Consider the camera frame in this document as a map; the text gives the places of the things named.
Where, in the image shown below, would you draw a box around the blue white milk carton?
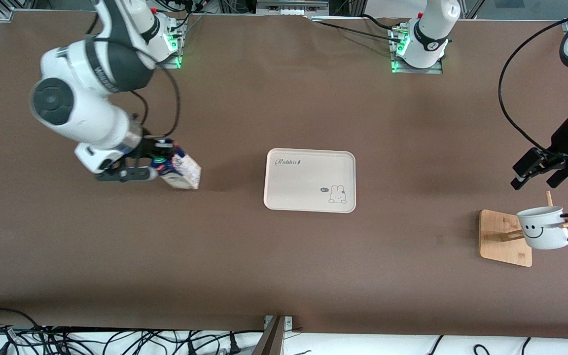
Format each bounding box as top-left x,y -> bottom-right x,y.
152,141 -> 202,190

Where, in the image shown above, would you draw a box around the white smiley face mug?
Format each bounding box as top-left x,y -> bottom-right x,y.
517,206 -> 568,250

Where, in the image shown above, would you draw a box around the cream rabbit print tray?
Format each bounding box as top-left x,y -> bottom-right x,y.
263,148 -> 356,213

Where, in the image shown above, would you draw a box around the wooden mug stand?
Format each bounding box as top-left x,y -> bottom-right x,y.
479,191 -> 568,267

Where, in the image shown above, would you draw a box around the grey power strip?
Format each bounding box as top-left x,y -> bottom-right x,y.
256,0 -> 329,15

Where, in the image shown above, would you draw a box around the aluminium profile bar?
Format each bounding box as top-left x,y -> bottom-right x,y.
252,316 -> 287,355

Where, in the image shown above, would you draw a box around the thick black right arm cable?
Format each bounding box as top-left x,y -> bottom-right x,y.
86,10 -> 182,140

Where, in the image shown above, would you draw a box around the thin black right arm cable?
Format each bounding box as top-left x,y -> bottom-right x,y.
129,89 -> 149,126

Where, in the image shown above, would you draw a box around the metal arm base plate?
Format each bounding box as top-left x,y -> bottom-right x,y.
391,58 -> 444,74
156,48 -> 182,69

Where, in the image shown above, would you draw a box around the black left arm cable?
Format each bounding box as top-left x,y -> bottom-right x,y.
498,10 -> 568,158

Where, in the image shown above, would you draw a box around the tangled black cables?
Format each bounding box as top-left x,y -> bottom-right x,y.
0,308 -> 265,355

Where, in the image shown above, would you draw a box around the black cable on table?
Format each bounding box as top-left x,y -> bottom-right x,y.
309,19 -> 403,44
357,13 -> 409,31

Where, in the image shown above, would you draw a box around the metal corner bracket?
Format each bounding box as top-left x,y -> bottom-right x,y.
263,316 -> 293,332

